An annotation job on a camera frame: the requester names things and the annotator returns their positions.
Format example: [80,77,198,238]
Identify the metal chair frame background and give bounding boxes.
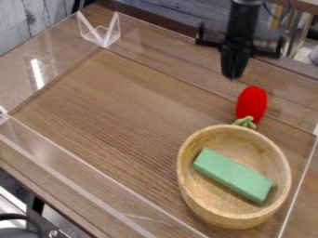
[266,0,318,58]

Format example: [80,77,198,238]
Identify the green rectangular block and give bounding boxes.
[192,148,274,205]

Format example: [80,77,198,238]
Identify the clear acrylic corner bracket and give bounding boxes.
[76,11,120,48]

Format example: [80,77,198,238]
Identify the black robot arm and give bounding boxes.
[195,0,285,80]

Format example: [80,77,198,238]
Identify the round wooden bowl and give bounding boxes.
[176,125,291,230]

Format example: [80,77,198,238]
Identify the clear acrylic tray walls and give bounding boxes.
[0,6,318,238]

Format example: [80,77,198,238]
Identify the red knitted fruit green stem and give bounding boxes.
[234,86,269,129]

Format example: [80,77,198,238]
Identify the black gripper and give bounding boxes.
[195,21,287,79]

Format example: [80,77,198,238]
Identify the black table leg bracket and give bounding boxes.
[0,194,72,238]

